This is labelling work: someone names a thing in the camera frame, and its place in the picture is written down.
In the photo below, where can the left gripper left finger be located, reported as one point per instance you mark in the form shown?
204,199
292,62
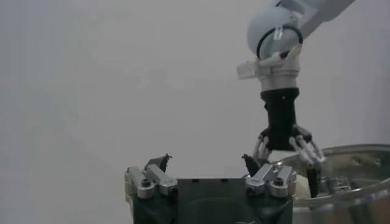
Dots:
158,178

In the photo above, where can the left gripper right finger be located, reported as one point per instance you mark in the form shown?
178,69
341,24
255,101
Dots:
262,176

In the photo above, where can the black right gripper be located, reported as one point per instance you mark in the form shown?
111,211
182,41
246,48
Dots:
281,121

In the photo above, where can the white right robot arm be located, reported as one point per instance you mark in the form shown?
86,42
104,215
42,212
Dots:
268,27

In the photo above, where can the stainless steel steamer basket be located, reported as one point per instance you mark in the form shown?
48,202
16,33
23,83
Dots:
359,161

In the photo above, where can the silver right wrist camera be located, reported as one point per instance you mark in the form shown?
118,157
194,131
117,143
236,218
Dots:
245,70

